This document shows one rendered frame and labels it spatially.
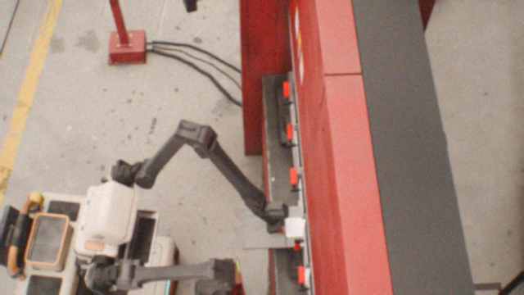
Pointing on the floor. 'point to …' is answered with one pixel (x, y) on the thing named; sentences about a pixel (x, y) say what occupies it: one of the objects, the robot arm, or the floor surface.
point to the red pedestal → (125, 41)
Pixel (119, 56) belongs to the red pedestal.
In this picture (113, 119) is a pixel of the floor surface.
